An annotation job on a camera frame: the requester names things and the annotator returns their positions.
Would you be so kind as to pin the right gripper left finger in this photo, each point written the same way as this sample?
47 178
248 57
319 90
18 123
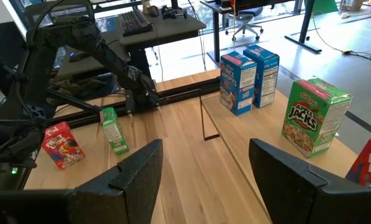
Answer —
135 186

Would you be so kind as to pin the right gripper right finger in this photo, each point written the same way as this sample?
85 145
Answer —
291 193

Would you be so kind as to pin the green Apple Jacks cereal box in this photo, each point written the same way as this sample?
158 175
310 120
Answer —
114 130
313 118

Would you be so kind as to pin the red Froot Loops cereal box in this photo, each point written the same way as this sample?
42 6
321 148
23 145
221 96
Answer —
62 146
369 165

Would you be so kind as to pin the blue Rice Krispies cereal box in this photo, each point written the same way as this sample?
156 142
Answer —
266 74
235 84

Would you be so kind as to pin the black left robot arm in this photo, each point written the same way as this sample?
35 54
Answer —
110 62

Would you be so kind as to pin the olive green cloth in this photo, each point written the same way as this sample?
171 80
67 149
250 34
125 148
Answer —
76 85

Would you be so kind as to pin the black computer mouse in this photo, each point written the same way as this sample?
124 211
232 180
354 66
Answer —
77 56

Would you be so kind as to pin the grey workstation desk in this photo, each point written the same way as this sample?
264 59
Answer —
173 28

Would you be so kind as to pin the black keyboard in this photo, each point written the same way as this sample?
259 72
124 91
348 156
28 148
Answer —
134 22

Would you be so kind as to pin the black office desk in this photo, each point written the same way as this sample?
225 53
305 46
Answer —
216 37

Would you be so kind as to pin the black game controller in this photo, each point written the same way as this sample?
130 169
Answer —
173 13

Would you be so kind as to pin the office chair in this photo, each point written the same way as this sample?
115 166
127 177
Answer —
246 14

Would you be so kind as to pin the green board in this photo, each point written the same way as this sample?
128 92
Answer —
322 5

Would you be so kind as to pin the cardboard box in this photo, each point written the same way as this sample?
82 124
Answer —
350 4

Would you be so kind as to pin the wooden shelf with black frame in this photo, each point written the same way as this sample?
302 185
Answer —
251 130

